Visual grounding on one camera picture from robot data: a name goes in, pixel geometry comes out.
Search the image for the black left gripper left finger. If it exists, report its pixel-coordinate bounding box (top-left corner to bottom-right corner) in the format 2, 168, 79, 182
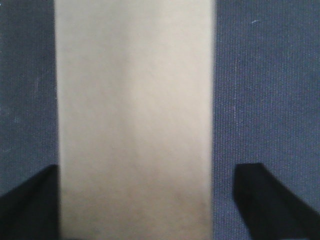
0, 164, 60, 240

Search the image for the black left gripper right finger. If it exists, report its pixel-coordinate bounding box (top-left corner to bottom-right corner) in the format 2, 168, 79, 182
233, 163, 320, 240

